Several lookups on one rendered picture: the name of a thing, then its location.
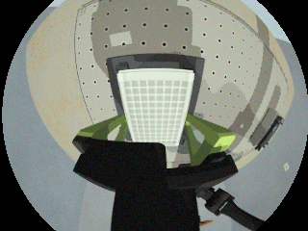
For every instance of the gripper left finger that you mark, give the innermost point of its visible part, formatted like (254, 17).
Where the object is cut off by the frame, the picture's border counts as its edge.
(102, 129)

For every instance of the white well plate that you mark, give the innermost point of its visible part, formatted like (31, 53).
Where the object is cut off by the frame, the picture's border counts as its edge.
(156, 121)

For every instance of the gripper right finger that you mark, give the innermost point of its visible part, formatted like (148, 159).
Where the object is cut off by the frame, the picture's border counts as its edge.
(216, 138)

